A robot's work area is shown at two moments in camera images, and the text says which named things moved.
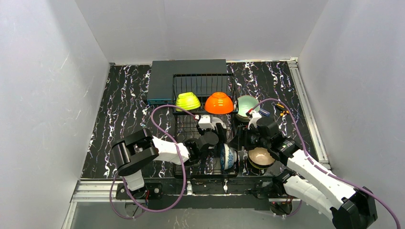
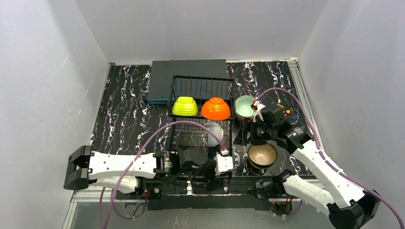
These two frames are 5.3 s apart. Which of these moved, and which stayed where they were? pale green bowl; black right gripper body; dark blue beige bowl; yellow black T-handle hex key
Moved: black right gripper body
Stayed: yellow black T-handle hex key; dark blue beige bowl; pale green bowl
